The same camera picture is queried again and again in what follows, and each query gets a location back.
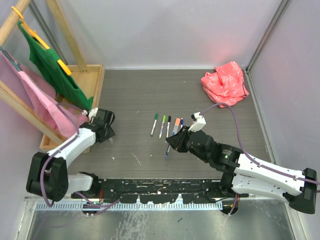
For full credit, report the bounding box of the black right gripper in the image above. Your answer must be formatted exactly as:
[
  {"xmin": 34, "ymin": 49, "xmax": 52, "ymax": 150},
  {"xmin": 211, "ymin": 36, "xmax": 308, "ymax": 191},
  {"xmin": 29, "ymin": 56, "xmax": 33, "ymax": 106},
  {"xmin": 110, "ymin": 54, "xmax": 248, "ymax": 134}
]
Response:
[{"xmin": 166, "ymin": 125, "xmax": 210, "ymax": 163}]

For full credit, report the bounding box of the grey highlighter with orange tip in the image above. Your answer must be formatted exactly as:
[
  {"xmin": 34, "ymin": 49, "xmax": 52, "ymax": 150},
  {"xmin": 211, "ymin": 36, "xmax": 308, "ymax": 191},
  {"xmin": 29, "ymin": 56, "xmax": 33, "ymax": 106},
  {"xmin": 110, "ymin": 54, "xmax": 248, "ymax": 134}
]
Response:
[{"xmin": 172, "ymin": 125, "xmax": 179, "ymax": 136}]

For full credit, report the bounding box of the dark blue pen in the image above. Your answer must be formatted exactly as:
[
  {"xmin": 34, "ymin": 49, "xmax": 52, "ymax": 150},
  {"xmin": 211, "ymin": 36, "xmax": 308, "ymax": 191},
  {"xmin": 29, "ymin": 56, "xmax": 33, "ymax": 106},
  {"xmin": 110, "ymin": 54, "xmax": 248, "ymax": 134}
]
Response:
[{"xmin": 165, "ymin": 145, "xmax": 171, "ymax": 158}]

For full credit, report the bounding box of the white pen with black end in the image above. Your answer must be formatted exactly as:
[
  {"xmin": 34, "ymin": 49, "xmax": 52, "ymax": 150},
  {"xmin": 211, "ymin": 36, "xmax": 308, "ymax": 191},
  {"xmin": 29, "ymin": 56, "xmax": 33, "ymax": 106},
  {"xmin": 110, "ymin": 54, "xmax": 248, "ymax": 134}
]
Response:
[{"xmin": 166, "ymin": 121, "xmax": 170, "ymax": 138}]

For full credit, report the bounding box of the white pen with lime end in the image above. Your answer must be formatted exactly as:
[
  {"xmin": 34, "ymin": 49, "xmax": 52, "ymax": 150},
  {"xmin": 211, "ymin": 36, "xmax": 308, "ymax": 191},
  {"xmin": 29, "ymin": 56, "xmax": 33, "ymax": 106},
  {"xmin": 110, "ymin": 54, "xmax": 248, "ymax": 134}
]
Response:
[{"xmin": 158, "ymin": 120, "xmax": 165, "ymax": 139}]

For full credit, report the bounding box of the white marker with green end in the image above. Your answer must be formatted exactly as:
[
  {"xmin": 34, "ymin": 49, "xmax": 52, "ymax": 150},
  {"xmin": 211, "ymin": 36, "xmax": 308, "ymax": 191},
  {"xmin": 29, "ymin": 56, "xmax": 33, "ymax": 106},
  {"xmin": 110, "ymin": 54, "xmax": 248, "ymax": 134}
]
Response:
[{"xmin": 150, "ymin": 119, "xmax": 157, "ymax": 137}]

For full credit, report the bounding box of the orange highlighter cap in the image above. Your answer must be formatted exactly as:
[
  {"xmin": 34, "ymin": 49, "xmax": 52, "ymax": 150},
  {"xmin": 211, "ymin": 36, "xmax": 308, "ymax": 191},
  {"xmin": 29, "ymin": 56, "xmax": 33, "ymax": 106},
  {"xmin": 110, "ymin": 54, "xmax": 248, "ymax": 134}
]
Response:
[{"xmin": 174, "ymin": 118, "xmax": 181, "ymax": 126}]

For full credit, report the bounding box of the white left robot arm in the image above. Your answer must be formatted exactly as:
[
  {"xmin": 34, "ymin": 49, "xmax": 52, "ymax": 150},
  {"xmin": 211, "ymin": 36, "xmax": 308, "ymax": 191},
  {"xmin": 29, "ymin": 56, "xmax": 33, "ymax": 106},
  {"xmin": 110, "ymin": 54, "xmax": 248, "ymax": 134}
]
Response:
[{"xmin": 26, "ymin": 107, "xmax": 116, "ymax": 206}]

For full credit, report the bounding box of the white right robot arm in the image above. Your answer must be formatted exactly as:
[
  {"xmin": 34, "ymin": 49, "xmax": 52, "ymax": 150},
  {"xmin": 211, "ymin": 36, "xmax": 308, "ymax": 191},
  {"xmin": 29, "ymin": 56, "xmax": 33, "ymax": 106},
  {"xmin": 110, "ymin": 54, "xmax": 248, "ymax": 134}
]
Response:
[{"xmin": 166, "ymin": 126, "xmax": 317, "ymax": 215}]

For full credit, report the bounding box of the wooden rack base tray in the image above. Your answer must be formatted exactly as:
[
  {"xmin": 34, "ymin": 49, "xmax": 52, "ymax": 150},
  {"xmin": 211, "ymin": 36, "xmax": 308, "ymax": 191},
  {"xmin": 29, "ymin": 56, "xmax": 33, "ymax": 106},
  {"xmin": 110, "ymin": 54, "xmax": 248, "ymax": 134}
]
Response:
[{"xmin": 39, "ymin": 64, "xmax": 106, "ymax": 153}]

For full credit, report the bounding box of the coral patterned cloth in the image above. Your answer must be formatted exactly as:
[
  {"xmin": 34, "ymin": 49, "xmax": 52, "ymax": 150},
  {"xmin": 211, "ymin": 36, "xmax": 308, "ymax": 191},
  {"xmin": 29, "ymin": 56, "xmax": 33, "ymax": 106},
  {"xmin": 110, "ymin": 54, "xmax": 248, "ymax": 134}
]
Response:
[{"xmin": 200, "ymin": 61, "xmax": 249, "ymax": 106}]

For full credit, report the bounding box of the pink cloth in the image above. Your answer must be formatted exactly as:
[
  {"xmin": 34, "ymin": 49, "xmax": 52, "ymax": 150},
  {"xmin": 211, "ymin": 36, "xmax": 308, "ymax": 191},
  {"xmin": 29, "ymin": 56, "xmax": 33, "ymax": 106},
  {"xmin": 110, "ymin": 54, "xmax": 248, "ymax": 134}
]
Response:
[{"xmin": 0, "ymin": 52, "xmax": 88, "ymax": 138}]

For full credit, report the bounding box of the green cloth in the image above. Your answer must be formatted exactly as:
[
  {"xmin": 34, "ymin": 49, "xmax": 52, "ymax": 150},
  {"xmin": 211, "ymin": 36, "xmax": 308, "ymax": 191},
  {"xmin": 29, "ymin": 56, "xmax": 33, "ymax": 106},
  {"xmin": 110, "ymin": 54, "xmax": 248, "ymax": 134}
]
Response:
[{"xmin": 17, "ymin": 21, "xmax": 93, "ymax": 110}]

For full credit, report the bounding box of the blue-grey clothes hanger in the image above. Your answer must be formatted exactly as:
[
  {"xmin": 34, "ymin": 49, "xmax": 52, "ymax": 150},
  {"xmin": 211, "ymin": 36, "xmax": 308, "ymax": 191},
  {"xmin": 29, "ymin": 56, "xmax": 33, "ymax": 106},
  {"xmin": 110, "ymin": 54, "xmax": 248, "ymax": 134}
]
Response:
[{"xmin": 0, "ymin": 46, "xmax": 22, "ymax": 72}]

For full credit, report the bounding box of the yellow clothes hanger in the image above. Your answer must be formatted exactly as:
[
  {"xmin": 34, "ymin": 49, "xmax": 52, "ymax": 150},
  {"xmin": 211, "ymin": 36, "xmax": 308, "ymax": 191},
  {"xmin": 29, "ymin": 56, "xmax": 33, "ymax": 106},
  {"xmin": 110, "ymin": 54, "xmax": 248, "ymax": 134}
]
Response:
[{"xmin": 11, "ymin": 6, "xmax": 72, "ymax": 76}]

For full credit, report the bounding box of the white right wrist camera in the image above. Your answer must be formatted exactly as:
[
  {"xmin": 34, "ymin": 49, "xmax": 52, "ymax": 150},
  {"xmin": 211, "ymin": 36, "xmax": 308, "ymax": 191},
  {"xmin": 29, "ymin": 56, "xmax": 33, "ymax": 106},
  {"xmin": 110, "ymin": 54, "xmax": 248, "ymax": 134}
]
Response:
[{"xmin": 188, "ymin": 112, "xmax": 206, "ymax": 133}]

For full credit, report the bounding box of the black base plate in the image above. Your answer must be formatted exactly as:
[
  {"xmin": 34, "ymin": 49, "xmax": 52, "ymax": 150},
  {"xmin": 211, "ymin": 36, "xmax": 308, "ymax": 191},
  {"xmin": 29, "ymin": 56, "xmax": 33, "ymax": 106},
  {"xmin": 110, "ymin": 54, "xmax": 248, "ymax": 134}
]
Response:
[{"xmin": 80, "ymin": 178, "xmax": 236, "ymax": 204}]

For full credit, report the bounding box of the grey slotted cable duct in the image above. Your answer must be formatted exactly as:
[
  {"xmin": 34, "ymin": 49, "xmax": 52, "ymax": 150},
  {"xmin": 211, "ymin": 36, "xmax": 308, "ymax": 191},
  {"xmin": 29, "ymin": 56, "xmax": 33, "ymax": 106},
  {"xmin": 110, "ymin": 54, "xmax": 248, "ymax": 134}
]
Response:
[{"xmin": 35, "ymin": 201, "xmax": 223, "ymax": 211}]

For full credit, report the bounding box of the wooden rack frame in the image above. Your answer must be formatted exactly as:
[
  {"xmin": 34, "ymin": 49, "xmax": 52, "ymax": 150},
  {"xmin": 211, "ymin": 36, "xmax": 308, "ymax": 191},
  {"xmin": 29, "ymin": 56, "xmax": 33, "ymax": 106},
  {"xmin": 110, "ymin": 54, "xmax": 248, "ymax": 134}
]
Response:
[{"xmin": 0, "ymin": 0, "xmax": 93, "ymax": 143}]

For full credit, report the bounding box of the aluminium frame post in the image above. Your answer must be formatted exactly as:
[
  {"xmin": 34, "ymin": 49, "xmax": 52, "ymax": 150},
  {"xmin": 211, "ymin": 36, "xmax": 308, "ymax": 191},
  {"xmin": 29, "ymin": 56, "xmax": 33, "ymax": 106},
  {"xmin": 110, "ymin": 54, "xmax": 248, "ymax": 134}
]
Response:
[{"xmin": 245, "ymin": 0, "xmax": 291, "ymax": 74}]

